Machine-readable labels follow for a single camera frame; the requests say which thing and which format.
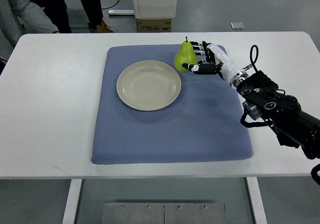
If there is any person in dark trousers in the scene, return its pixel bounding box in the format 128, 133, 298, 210
32, 0, 104, 33

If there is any beige round plate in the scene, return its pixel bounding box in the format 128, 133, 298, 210
116, 60, 182, 111

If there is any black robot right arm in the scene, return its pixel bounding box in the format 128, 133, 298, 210
232, 45, 320, 160

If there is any cardboard box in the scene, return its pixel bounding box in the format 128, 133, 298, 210
136, 18, 172, 33

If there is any white table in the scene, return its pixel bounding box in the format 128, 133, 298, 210
0, 32, 320, 224

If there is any blue quilted mat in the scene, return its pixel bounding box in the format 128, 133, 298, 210
91, 44, 254, 165

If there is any metal base plate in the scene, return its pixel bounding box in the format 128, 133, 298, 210
102, 203, 228, 224

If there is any tan boot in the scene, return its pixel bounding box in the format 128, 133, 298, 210
88, 21, 113, 33

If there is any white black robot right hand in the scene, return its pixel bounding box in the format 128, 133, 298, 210
182, 41, 249, 86

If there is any green pear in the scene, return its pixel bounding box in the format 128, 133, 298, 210
174, 36, 198, 73

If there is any person in grey hoodie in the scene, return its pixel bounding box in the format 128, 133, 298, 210
0, 0, 60, 49

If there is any white cabinet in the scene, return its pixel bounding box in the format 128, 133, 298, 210
108, 0, 177, 19

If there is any small grey floor plate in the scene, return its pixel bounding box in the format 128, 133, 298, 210
230, 22, 245, 30

